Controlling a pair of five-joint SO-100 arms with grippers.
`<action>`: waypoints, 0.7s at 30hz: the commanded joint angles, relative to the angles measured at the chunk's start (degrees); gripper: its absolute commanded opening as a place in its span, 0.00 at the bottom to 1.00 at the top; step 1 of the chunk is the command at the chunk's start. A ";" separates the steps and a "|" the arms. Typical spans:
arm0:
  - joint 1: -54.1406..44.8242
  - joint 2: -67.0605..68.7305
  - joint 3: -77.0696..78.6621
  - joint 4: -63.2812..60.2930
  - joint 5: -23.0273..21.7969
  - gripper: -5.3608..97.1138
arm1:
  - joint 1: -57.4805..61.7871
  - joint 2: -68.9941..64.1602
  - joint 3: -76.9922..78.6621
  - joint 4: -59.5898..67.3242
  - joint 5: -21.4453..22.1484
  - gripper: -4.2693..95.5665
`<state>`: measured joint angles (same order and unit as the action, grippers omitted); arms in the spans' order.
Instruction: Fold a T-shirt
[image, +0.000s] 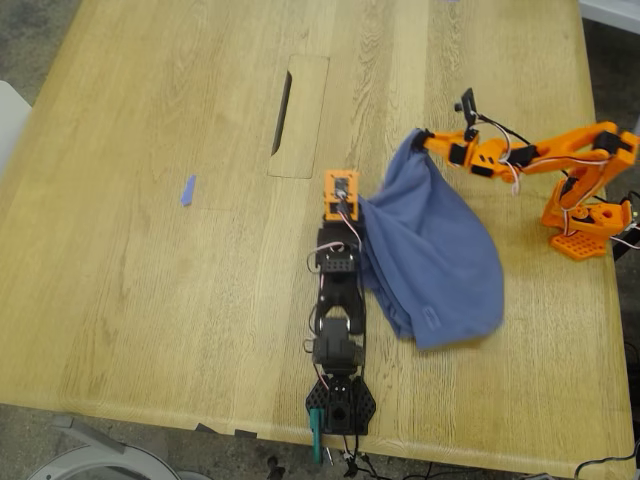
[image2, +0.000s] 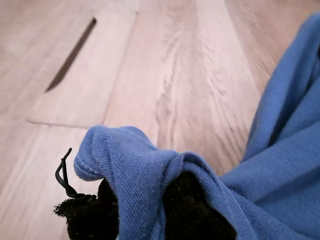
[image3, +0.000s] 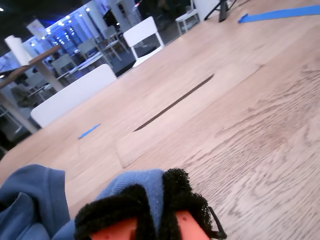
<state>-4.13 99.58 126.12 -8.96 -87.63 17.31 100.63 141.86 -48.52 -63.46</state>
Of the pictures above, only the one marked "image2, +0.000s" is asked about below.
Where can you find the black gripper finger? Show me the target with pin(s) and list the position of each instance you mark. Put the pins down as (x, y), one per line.
(187, 212)
(95, 220)

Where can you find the blue printed T-shirt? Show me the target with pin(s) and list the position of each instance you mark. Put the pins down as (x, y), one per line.
(275, 162)

